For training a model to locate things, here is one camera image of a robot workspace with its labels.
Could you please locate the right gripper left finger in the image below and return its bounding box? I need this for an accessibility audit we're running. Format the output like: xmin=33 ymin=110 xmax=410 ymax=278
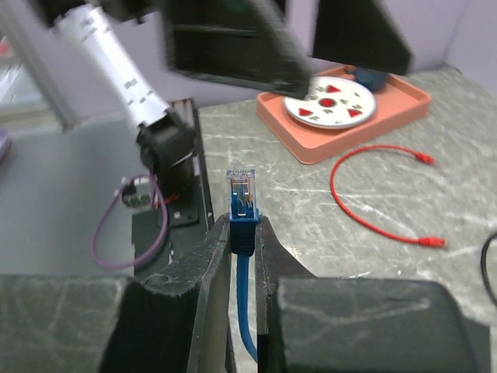
xmin=1 ymin=216 xmax=231 ymax=372

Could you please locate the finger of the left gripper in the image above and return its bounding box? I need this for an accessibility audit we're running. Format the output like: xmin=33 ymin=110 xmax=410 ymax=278
xmin=161 ymin=1 xmax=311 ymax=97
xmin=312 ymin=0 xmax=412 ymax=75

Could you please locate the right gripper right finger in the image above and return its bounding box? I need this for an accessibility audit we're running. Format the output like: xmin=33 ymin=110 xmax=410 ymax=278
xmin=255 ymin=217 xmax=492 ymax=372

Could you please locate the blue ethernet cable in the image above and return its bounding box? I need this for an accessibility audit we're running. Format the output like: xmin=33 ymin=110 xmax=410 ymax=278
xmin=225 ymin=168 xmax=260 ymax=363

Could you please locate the red ethernet cable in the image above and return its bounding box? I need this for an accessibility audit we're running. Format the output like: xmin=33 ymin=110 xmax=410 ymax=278
xmin=328 ymin=145 xmax=447 ymax=249

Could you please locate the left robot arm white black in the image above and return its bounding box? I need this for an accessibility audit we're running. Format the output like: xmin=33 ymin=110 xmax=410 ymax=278
xmin=30 ymin=1 xmax=312 ymax=196

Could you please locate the dark blue mug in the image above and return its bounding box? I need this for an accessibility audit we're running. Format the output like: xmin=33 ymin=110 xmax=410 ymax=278
xmin=345 ymin=67 xmax=391 ymax=92

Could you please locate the white plate watermelon pattern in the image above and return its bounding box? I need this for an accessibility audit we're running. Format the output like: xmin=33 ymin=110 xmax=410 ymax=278
xmin=283 ymin=76 xmax=377 ymax=130

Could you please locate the pink plastic tray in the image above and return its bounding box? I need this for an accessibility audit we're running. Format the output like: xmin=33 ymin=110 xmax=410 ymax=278
xmin=256 ymin=66 xmax=431 ymax=165

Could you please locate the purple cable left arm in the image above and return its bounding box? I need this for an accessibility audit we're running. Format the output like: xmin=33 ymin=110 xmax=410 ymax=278
xmin=91 ymin=173 xmax=170 ymax=269

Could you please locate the black cable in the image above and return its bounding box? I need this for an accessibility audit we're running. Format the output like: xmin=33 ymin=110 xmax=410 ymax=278
xmin=479 ymin=232 xmax=497 ymax=306

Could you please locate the aluminium frame rail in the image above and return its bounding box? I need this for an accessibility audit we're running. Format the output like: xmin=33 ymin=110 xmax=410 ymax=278
xmin=1 ymin=1 xmax=78 ymax=131

